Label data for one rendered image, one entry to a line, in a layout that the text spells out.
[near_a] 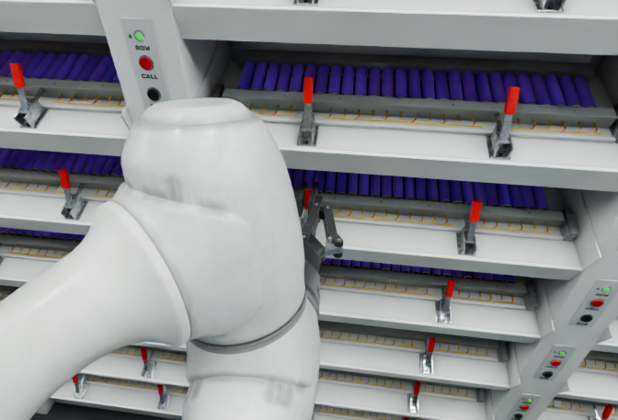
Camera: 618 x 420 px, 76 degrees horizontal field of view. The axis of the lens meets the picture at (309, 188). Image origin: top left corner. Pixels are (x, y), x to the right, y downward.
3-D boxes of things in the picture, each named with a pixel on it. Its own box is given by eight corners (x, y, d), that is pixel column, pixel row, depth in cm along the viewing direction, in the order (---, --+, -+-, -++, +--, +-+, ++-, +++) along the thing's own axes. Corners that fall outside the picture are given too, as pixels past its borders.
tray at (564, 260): (569, 280, 67) (601, 257, 59) (221, 248, 73) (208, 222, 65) (544, 183, 78) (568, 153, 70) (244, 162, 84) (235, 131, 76)
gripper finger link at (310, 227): (296, 238, 50) (307, 240, 50) (313, 198, 60) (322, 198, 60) (295, 263, 52) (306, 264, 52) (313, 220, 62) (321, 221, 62)
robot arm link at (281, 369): (331, 353, 42) (317, 252, 37) (314, 528, 28) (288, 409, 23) (235, 351, 44) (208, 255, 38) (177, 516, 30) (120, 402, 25)
